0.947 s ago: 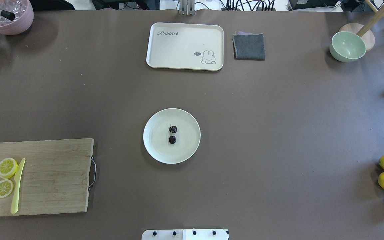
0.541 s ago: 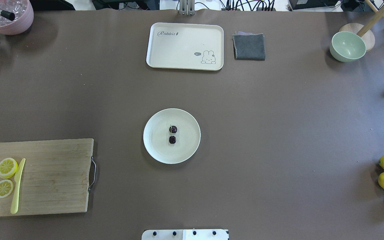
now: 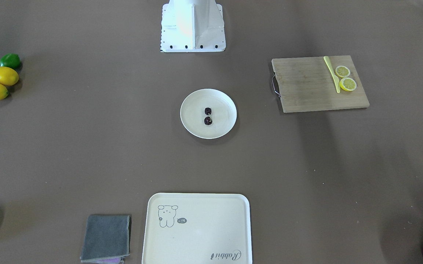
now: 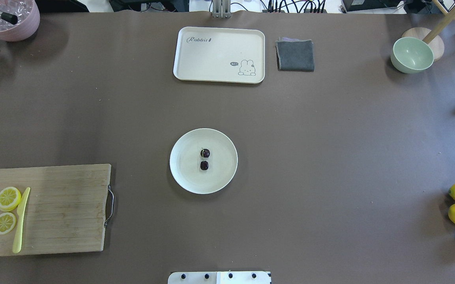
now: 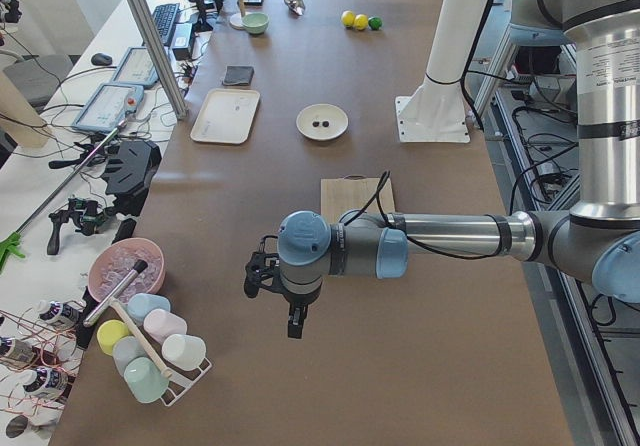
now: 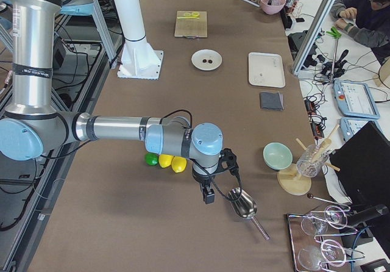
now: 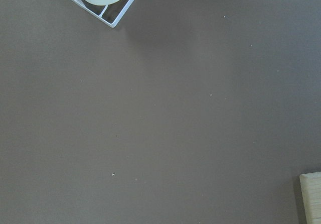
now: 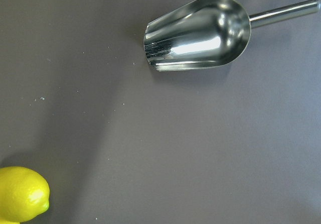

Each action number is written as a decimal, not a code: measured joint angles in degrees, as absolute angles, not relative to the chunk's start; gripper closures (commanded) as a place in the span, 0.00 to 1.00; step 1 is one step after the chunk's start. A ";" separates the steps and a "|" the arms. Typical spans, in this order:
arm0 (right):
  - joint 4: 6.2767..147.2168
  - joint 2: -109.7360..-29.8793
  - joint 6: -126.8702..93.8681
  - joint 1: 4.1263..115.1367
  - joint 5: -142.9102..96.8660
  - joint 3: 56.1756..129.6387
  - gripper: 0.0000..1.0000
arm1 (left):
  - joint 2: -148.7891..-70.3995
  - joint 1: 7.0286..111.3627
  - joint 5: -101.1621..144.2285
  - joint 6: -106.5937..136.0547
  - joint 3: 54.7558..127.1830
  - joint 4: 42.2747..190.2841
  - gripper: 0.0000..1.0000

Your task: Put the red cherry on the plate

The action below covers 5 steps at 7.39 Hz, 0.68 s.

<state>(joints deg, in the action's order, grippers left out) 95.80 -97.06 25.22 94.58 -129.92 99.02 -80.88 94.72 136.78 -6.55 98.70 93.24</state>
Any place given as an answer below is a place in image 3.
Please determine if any cream rectangular tray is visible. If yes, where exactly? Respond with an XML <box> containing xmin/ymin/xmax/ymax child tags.
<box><xmin>142</xmin><ymin>192</ymin><xmax>253</xmax><ymax>264</ymax></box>

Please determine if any white round plate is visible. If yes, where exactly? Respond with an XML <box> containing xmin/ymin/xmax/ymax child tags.
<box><xmin>180</xmin><ymin>89</ymin><xmax>237</xmax><ymax>140</ymax></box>

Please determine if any wooden cutting board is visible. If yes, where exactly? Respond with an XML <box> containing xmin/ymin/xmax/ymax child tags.
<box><xmin>271</xmin><ymin>55</ymin><xmax>370</xmax><ymax>113</ymax></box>

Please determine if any yellow green plastic knife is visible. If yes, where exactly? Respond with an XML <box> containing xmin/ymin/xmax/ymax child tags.
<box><xmin>323</xmin><ymin>56</ymin><xmax>340</xmax><ymax>94</ymax></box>

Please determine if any lemon slice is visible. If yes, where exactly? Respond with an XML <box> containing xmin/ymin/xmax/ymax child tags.
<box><xmin>339</xmin><ymin>77</ymin><xmax>357</xmax><ymax>91</ymax></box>
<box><xmin>334</xmin><ymin>65</ymin><xmax>351</xmax><ymax>78</ymax></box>

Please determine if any grey folded cloth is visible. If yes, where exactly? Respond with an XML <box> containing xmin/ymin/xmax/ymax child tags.
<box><xmin>80</xmin><ymin>214</ymin><xmax>131</xmax><ymax>264</ymax></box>

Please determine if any yellow lemon near lime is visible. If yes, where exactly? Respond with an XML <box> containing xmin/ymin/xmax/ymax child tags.
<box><xmin>0</xmin><ymin>66</ymin><xmax>19</xmax><ymax>86</ymax></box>

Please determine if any green lime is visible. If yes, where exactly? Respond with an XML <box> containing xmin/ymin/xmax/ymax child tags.
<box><xmin>0</xmin><ymin>53</ymin><xmax>21</xmax><ymax>70</ymax></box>

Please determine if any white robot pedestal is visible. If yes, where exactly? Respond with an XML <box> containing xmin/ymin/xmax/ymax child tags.
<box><xmin>160</xmin><ymin>0</ymin><xmax>226</xmax><ymax>52</ymax></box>

